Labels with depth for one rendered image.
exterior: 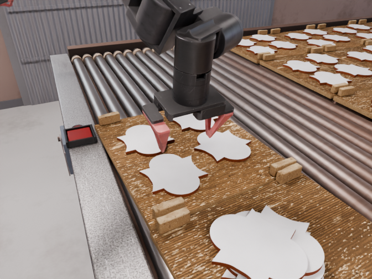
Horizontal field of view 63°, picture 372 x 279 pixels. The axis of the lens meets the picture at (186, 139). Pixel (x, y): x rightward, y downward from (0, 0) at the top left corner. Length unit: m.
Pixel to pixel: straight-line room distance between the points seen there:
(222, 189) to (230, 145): 0.15
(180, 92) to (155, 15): 0.11
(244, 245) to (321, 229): 0.17
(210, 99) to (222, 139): 0.28
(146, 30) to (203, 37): 0.09
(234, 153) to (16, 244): 1.49
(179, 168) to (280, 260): 0.29
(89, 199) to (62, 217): 1.35
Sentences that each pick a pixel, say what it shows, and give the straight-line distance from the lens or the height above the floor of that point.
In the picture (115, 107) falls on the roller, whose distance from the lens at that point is 0.99.
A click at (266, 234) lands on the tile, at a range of 0.49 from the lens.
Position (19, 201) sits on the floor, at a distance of 2.22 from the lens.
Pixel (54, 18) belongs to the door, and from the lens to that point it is 3.31.
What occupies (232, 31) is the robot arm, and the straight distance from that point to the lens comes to 0.49.
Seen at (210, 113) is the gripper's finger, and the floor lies 1.12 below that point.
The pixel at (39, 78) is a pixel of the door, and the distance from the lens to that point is 3.43.
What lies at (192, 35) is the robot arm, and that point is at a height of 1.24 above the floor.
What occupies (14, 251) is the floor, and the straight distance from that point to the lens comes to 1.92.
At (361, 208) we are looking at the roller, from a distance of 0.69.
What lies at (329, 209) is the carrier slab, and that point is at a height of 0.94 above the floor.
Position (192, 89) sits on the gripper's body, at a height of 1.17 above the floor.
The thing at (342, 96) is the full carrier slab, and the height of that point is 0.94.
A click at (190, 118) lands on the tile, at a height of 0.94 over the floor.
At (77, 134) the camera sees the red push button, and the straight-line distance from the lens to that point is 0.85.
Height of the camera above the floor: 1.34
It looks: 32 degrees down
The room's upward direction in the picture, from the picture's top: straight up
